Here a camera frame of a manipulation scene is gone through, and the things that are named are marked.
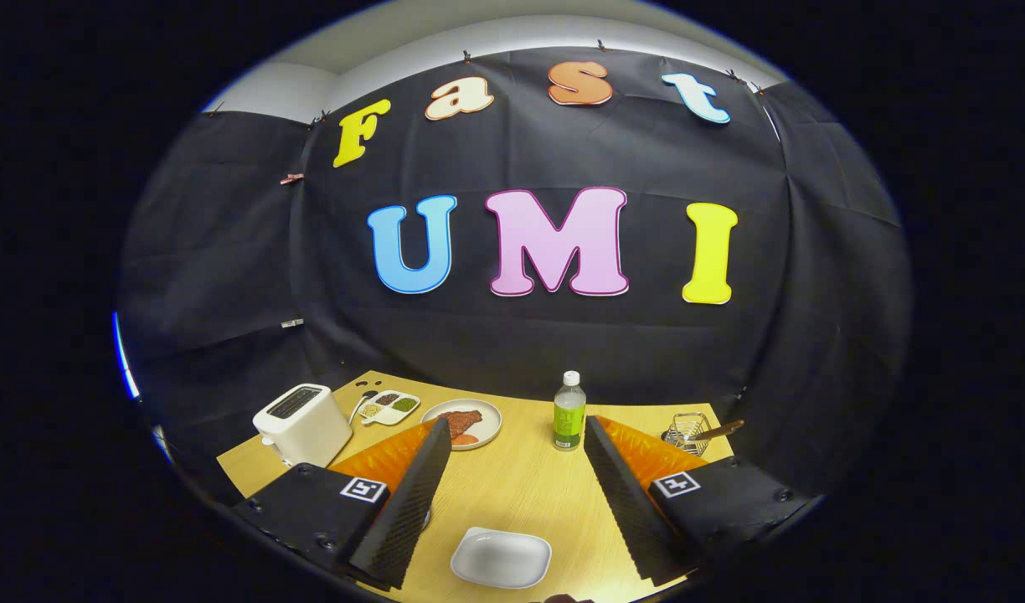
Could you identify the white divided dish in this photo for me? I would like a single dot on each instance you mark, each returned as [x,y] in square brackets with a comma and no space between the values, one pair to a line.
[387,418]

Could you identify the green label water bottle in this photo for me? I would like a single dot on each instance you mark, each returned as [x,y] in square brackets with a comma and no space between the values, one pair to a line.
[569,419]

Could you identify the pile of green beans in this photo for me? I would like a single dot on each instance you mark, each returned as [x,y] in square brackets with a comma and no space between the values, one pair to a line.
[405,404]

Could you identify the orange tomato slice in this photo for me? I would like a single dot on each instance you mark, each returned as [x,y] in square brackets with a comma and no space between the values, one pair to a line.
[465,440]

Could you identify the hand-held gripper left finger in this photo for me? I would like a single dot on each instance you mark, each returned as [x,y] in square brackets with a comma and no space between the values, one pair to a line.
[404,511]

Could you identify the white toaster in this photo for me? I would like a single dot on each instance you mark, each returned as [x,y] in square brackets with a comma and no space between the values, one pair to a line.
[303,429]

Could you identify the pile of brown beans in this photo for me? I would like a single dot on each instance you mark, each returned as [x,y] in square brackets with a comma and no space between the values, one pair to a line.
[387,399]

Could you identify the pile of yellow beans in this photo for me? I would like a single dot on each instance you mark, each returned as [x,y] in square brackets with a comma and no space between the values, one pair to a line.
[371,410]

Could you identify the black backdrop cloth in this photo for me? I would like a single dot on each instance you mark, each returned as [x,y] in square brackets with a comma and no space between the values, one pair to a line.
[512,335]

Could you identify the brown meat slices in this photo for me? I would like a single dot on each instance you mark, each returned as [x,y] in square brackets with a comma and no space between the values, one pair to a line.
[462,421]

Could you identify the white round plate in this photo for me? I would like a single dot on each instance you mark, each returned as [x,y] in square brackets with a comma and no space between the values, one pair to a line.
[489,416]

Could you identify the white square plate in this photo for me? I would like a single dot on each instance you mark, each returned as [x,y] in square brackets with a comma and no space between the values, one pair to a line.
[500,557]

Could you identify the blue round plate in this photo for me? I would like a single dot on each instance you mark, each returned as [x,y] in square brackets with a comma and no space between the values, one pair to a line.
[425,519]

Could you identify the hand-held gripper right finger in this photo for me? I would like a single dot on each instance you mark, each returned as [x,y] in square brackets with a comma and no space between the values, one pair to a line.
[630,511]

